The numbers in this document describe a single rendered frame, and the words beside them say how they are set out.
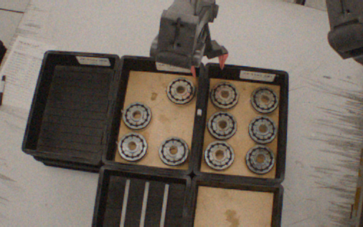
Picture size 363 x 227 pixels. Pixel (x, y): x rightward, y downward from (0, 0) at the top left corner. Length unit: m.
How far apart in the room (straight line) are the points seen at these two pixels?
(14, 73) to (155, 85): 0.67
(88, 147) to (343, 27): 1.01
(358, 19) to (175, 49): 0.37
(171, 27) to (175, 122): 0.69
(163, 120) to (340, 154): 0.71
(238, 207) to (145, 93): 0.53
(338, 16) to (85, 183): 1.14
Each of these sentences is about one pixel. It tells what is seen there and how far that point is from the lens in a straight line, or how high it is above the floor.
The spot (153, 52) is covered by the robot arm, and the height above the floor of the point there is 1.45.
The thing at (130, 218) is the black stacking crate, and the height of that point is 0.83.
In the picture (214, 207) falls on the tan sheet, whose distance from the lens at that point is 1.41.
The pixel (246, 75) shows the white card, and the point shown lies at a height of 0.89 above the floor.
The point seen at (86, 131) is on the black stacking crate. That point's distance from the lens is 1.52.
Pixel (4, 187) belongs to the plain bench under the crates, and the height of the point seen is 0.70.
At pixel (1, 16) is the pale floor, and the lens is 3.01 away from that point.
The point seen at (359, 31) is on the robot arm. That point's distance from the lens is 0.79.
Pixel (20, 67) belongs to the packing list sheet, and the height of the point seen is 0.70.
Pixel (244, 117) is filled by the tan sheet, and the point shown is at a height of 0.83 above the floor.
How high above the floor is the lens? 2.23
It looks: 71 degrees down
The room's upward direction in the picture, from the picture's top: 7 degrees counter-clockwise
